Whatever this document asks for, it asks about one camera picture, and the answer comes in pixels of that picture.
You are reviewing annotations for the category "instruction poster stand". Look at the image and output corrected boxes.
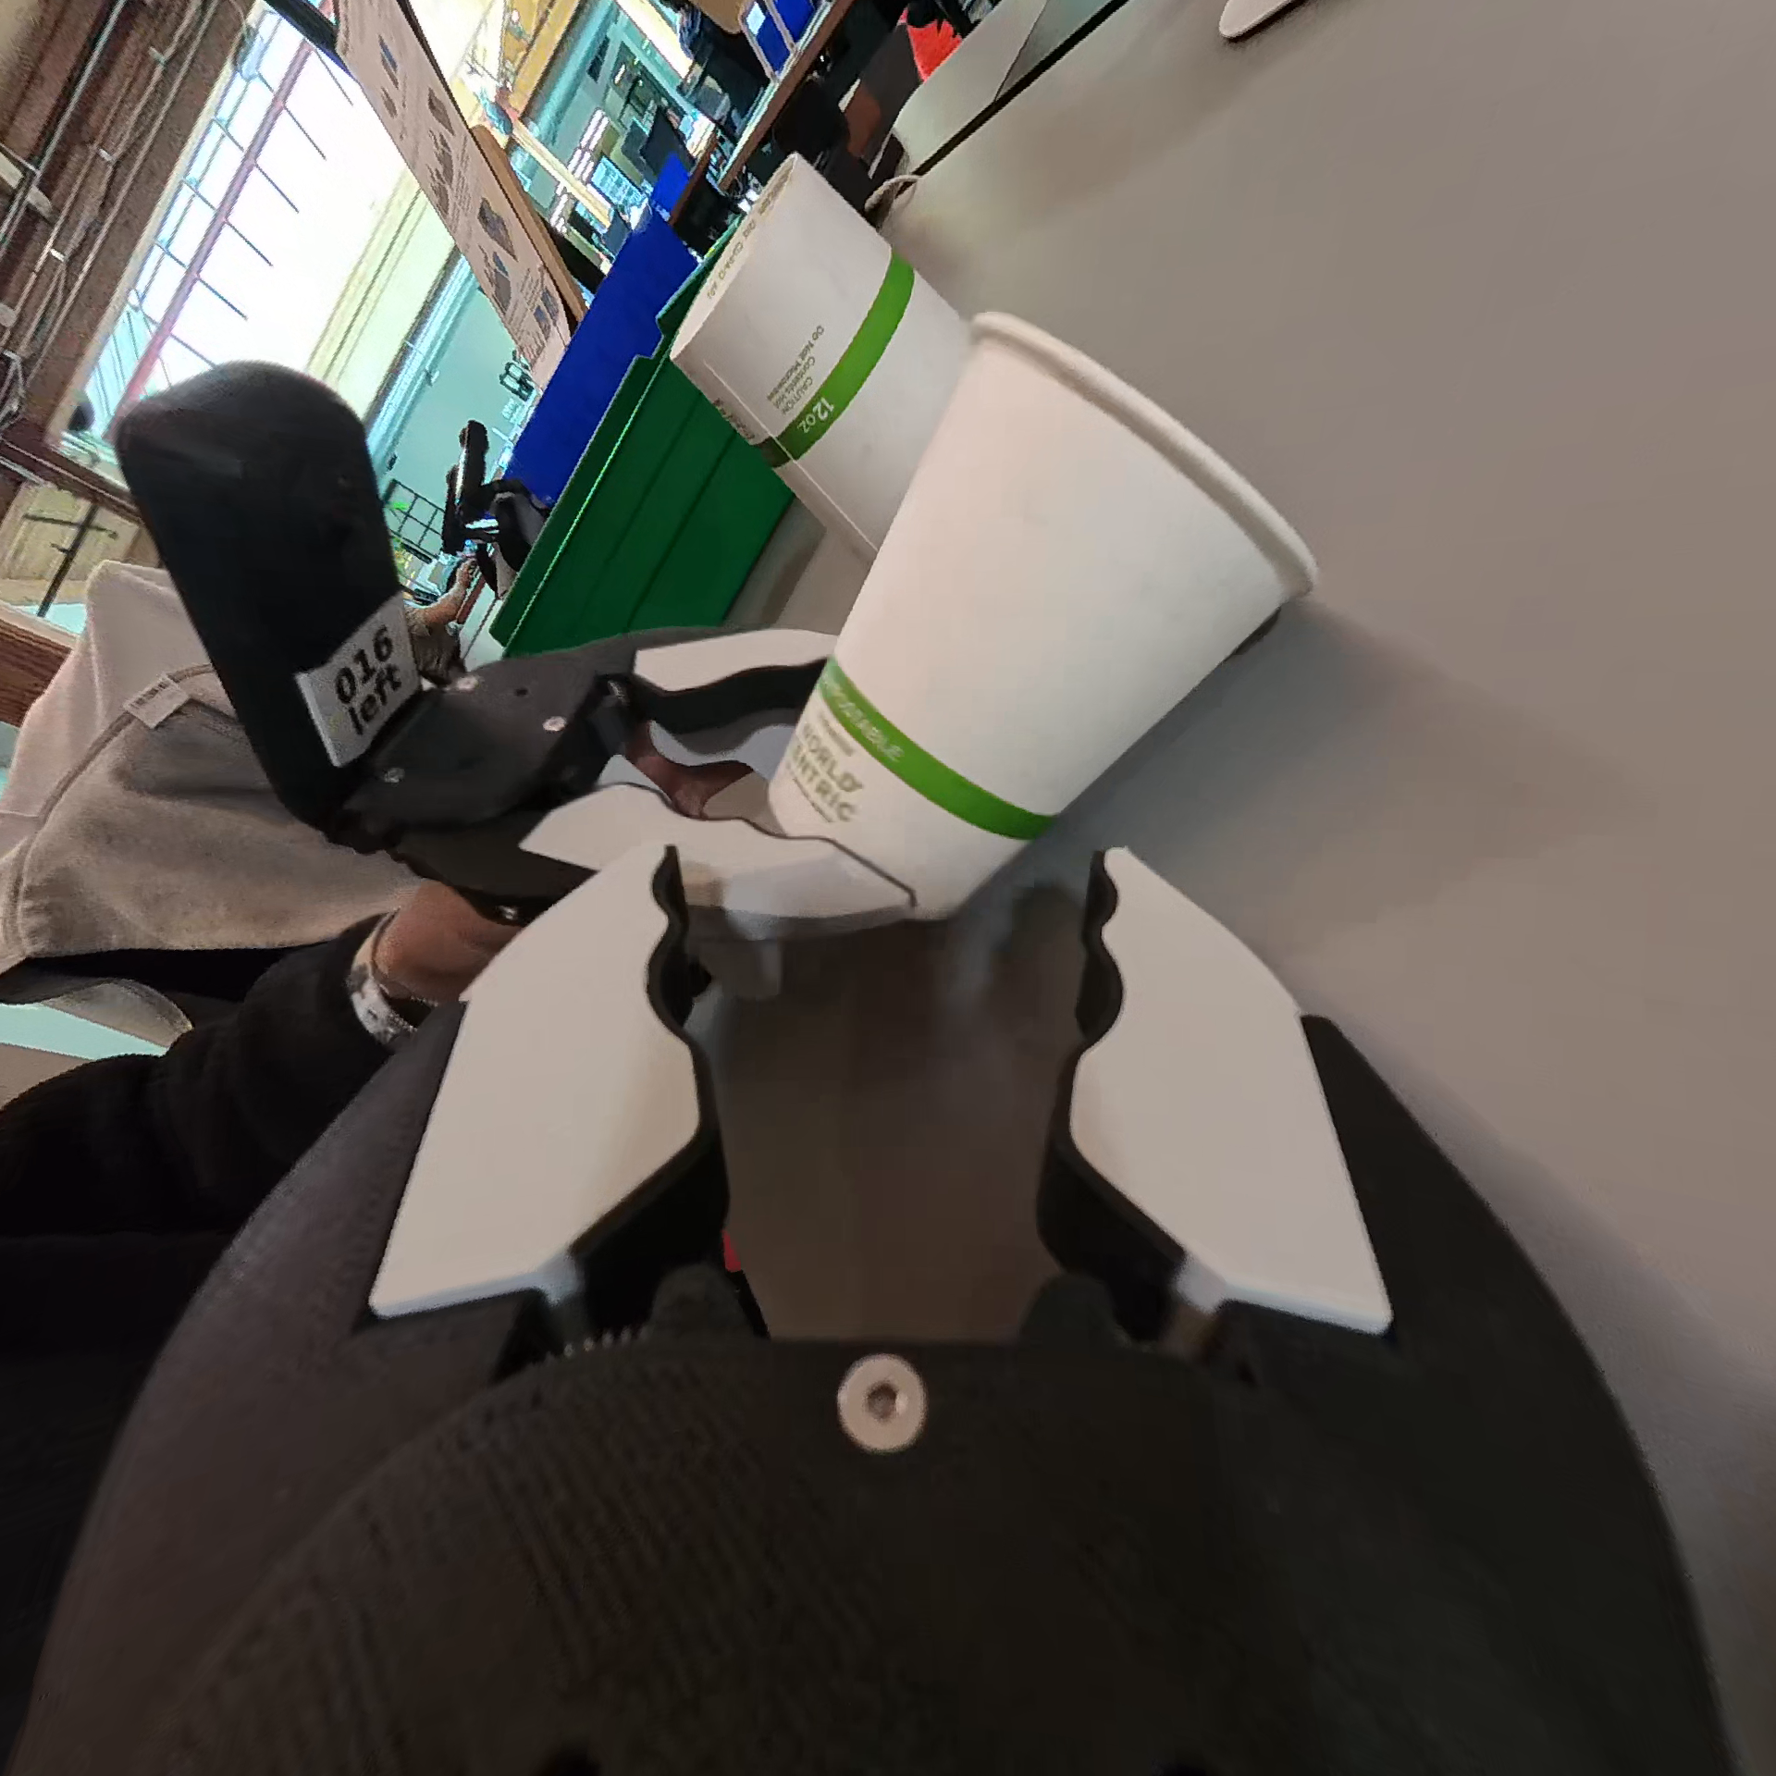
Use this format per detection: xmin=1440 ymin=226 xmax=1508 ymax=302
xmin=332 ymin=0 xmax=586 ymax=363

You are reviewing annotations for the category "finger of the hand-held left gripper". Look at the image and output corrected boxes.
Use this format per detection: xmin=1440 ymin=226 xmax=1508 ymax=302
xmin=631 ymin=628 xmax=843 ymax=740
xmin=522 ymin=781 xmax=920 ymax=1000

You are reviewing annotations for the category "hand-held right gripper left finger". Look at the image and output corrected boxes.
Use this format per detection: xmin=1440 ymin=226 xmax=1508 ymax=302
xmin=369 ymin=845 xmax=730 ymax=1320

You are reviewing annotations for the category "grey desk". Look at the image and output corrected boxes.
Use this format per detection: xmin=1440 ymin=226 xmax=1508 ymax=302
xmin=459 ymin=0 xmax=1776 ymax=1666

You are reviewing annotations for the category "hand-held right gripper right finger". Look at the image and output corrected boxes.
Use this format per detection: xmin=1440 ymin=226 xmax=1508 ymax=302
xmin=1039 ymin=845 xmax=1396 ymax=1359

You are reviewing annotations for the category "grey hooded garment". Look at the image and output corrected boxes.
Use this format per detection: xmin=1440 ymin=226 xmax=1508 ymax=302
xmin=0 ymin=563 xmax=418 ymax=973

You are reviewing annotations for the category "black desk panel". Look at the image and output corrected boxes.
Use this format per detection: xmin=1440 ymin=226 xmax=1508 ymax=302
xmin=889 ymin=0 xmax=1133 ymax=175

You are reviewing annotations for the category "green plastic bin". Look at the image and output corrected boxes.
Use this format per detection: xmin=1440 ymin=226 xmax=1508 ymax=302
xmin=488 ymin=237 xmax=799 ymax=660

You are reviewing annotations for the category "white paper cup green band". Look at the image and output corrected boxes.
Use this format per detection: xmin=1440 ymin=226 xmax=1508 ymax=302
xmin=670 ymin=153 xmax=976 ymax=561
xmin=767 ymin=311 xmax=1320 ymax=920

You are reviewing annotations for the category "person's left hand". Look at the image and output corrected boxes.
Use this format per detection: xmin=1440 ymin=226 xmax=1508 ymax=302
xmin=390 ymin=883 xmax=526 ymax=1005

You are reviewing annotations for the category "white wrist band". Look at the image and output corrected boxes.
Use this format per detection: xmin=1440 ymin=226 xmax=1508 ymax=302
xmin=344 ymin=922 xmax=425 ymax=1044

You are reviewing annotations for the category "blue plastic bin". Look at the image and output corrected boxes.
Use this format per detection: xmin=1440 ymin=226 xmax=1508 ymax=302
xmin=505 ymin=153 xmax=703 ymax=508

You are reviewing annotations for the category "person's left forearm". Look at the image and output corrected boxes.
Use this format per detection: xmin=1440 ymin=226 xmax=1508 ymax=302
xmin=0 ymin=922 xmax=459 ymax=1666

